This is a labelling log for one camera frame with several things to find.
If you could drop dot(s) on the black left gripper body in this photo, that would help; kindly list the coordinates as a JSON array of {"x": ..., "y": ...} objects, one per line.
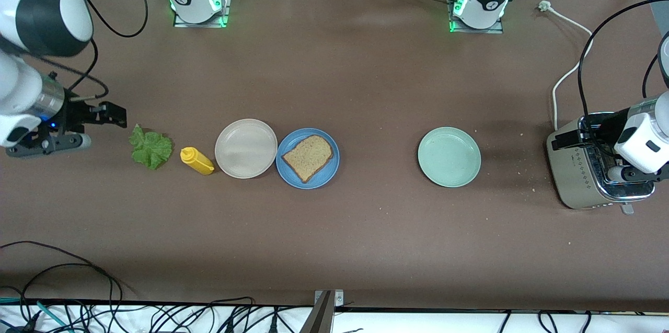
[{"x": 601, "y": 125}]

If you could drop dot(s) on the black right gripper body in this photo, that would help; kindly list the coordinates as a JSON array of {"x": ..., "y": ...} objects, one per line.
[{"x": 76, "y": 113}]

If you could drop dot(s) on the green lettuce leaf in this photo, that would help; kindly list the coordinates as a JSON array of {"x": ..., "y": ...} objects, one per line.
[{"x": 151, "y": 149}]

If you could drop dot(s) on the yellow mustard squeeze bottle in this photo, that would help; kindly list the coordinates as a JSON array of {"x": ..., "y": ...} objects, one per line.
[{"x": 196, "y": 160}]

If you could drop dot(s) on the brown bread slice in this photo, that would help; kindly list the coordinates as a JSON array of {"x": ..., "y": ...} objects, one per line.
[{"x": 308, "y": 158}]

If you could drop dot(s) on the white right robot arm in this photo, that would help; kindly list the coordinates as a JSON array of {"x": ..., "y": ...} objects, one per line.
[{"x": 52, "y": 9}]

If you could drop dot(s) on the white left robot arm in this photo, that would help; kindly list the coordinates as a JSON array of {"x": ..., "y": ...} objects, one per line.
[{"x": 486, "y": 3}]

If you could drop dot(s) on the mint green round plate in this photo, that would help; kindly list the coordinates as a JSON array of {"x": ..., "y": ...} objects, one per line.
[{"x": 449, "y": 157}]

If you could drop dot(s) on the beige round plate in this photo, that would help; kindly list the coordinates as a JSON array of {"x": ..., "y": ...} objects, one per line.
[{"x": 245, "y": 148}]

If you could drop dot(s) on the blue round plate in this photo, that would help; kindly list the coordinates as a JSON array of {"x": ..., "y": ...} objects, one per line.
[{"x": 326, "y": 179}]

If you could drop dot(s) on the silver beige toaster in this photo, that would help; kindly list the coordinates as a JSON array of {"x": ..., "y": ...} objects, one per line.
[{"x": 572, "y": 176}]

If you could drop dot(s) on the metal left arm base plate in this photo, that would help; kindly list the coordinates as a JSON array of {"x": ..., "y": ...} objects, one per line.
[{"x": 496, "y": 31}]

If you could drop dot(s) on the aluminium bracket post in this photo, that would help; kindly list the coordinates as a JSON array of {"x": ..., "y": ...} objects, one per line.
[{"x": 324, "y": 317}]

